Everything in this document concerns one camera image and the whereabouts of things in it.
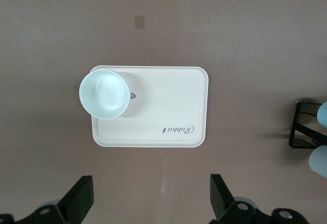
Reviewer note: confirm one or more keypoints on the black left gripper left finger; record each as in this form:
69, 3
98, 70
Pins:
74, 203

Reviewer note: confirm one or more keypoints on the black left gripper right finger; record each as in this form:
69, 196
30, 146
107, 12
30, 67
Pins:
224, 206

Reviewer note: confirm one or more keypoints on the light blue cup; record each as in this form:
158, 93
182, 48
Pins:
322, 115

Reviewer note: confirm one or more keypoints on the grey cup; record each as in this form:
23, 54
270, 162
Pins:
319, 161

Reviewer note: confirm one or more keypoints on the white bowl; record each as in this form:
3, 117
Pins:
104, 94

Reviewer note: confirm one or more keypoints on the cream rabbit print tray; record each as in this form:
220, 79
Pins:
166, 99

